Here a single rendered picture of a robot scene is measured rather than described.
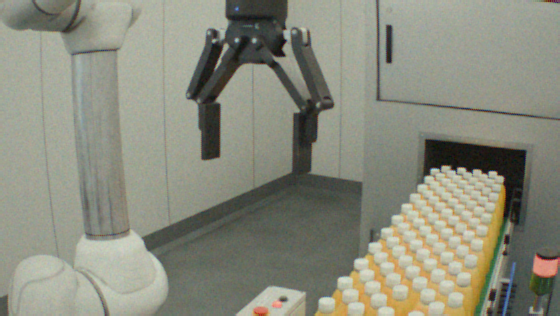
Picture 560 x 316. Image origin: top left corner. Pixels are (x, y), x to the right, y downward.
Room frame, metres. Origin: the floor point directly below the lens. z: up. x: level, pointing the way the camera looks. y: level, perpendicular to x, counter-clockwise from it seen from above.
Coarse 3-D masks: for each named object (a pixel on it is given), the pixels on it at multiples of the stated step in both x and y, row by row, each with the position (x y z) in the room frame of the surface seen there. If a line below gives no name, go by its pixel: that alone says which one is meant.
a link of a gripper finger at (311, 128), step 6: (312, 108) 0.68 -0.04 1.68; (312, 114) 0.68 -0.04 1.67; (318, 114) 0.69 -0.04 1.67; (306, 120) 0.68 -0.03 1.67; (312, 120) 0.68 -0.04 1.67; (306, 126) 0.68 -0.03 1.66; (312, 126) 0.68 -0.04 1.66; (306, 132) 0.68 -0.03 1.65; (312, 132) 0.68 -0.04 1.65; (306, 138) 0.68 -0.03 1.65; (312, 138) 0.68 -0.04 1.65
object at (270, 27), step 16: (240, 0) 0.71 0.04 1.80; (256, 0) 0.70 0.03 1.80; (272, 0) 0.71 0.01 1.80; (240, 16) 0.71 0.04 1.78; (256, 16) 0.70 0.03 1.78; (272, 16) 0.71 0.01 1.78; (240, 32) 0.74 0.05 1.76; (256, 32) 0.72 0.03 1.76; (272, 32) 0.71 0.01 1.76; (272, 48) 0.71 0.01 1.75
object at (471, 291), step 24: (504, 192) 2.33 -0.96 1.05; (480, 216) 1.94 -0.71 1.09; (384, 240) 1.77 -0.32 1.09; (408, 240) 1.73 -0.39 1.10; (480, 264) 1.62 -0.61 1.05; (360, 288) 1.45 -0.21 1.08; (384, 288) 1.43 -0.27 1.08; (408, 288) 1.45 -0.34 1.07; (432, 288) 1.43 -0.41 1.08; (456, 288) 1.41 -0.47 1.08; (480, 288) 1.63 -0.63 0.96; (408, 312) 1.34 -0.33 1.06; (456, 312) 1.27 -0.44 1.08
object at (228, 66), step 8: (232, 40) 0.73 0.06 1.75; (240, 40) 0.72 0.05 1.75; (232, 48) 0.73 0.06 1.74; (240, 48) 0.73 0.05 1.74; (224, 56) 0.74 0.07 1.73; (232, 56) 0.73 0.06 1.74; (224, 64) 0.74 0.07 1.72; (232, 64) 0.75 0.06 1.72; (240, 64) 0.76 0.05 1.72; (216, 72) 0.75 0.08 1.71; (224, 72) 0.75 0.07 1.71; (232, 72) 0.76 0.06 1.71; (208, 80) 0.76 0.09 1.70; (216, 80) 0.75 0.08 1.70; (224, 80) 0.76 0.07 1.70; (208, 88) 0.76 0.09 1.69; (216, 88) 0.76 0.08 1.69; (200, 96) 0.76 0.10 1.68; (208, 96) 0.76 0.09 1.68; (216, 96) 0.78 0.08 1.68; (200, 104) 0.76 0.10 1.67
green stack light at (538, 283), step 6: (534, 276) 1.20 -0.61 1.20; (540, 276) 1.18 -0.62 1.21; (546, 276) 1.18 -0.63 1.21; (552, 276) 1.18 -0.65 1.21; (534, 282) 1.19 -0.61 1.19; (540, 282) 1.18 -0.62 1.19; (546, 282) 1.17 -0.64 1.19; (552, 282) 1.18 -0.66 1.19; (534, 288) 1.19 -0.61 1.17; (540, 288) 1.18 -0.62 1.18; (546, 288) 1.17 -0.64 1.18
